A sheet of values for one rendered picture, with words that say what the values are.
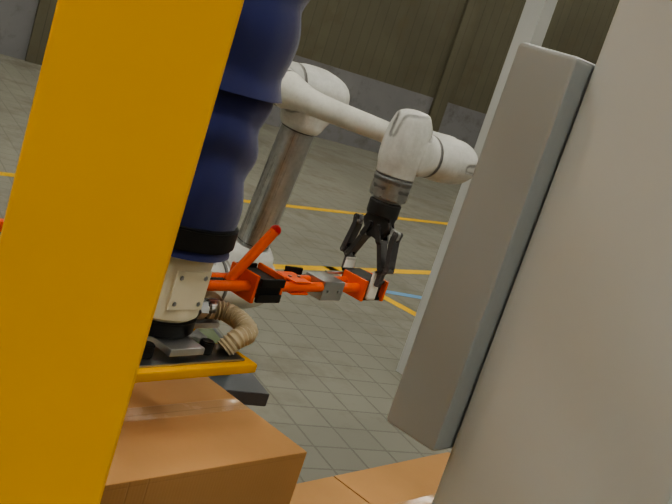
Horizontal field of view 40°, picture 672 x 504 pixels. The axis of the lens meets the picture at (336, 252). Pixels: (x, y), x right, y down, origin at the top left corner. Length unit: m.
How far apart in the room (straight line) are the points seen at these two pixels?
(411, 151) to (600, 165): 1.43
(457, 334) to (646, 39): 0.24
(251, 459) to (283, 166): 1.07
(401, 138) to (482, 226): 1.40
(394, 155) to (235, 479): 0.78
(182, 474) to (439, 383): 1.04
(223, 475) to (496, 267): 1.17
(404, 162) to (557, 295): 1.43
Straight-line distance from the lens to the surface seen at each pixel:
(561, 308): 0.66
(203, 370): 1.70
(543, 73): 0.66
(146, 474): 1.65
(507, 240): 0.66
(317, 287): 2.01
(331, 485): 2.74
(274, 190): 2.65
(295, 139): 2.61
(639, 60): 0.66
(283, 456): 1.86
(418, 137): 2.07
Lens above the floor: 1.73
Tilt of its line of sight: 12 degrees down
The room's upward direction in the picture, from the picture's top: 18 degrees clockwise
